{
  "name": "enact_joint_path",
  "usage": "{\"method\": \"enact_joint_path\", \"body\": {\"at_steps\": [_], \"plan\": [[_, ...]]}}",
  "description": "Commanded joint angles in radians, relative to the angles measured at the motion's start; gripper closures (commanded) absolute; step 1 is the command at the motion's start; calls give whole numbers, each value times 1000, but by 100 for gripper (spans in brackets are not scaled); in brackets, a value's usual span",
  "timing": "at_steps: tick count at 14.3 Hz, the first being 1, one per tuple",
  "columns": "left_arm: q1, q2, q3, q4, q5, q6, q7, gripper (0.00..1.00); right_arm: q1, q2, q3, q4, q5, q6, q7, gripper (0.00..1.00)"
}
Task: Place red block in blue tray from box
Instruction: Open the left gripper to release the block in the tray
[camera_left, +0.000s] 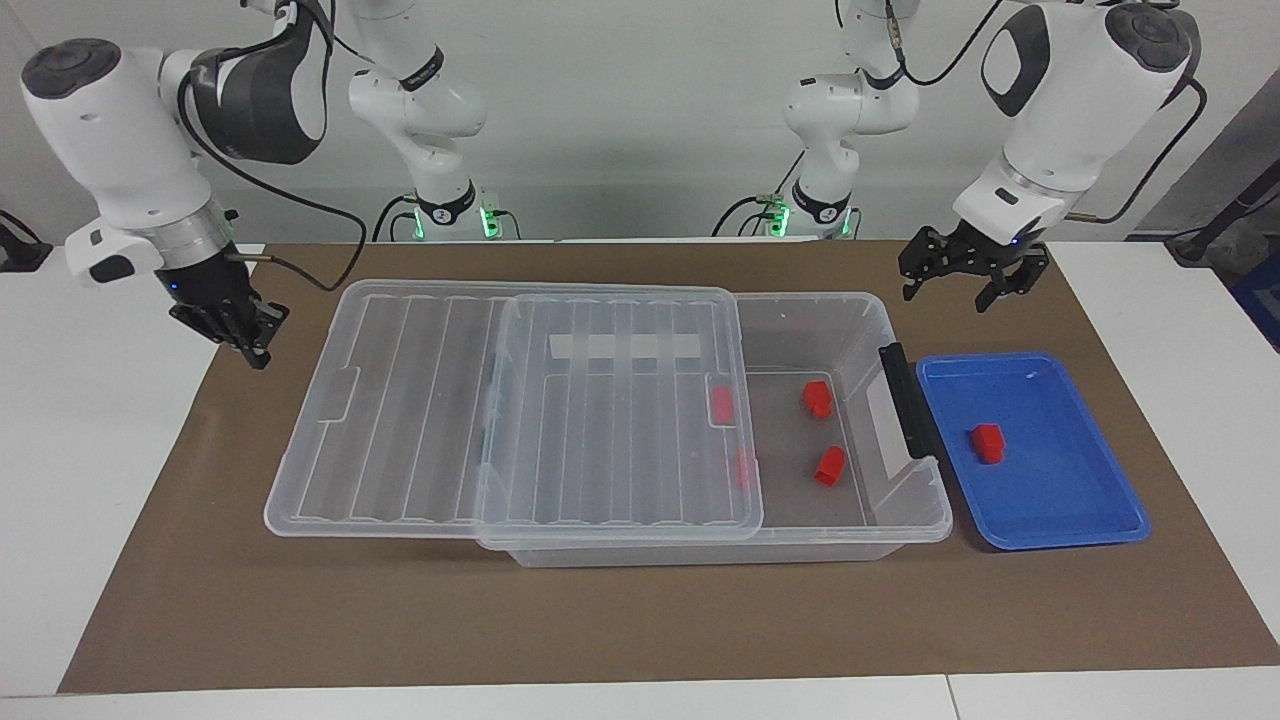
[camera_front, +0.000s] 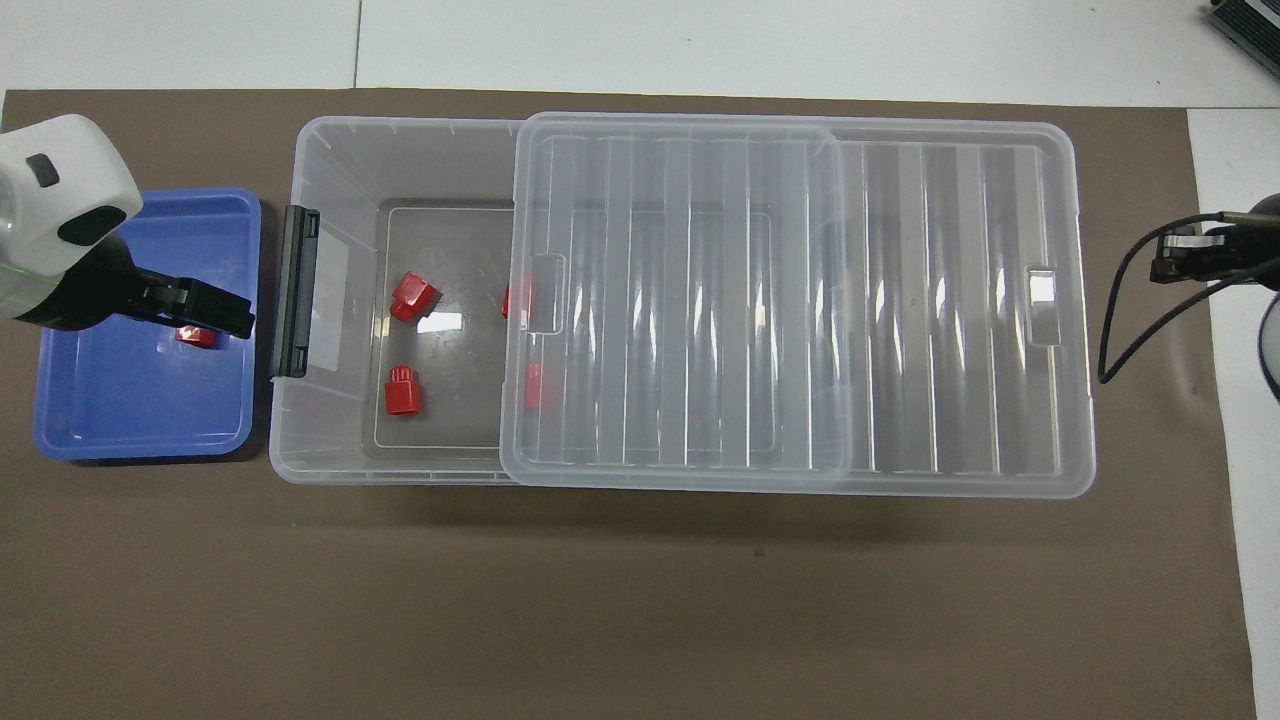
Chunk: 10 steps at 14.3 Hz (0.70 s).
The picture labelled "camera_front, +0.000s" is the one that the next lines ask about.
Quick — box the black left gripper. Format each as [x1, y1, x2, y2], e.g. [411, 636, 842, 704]
[18, 235, 256, 339]

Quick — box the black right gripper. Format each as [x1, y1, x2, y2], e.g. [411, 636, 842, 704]
[1150, 222, 1280, 293]

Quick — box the clear ribbed box lid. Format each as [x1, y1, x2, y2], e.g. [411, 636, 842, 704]
[498, 112, 1097, 499]

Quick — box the blue plastic tray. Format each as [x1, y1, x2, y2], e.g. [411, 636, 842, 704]
[33, 187, 263, 463]

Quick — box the clear plastic storage box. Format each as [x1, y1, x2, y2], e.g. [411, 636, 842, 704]
[268, 115, 863, 486]

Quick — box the black green electronic device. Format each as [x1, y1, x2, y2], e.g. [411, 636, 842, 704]
[1205, 0, 1280, 63]

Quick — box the brown table mat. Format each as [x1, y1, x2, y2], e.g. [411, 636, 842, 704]
[0, 88, 1259, 720]

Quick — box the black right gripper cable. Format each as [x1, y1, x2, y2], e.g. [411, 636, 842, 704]
[1097, 210, 1280, 385]

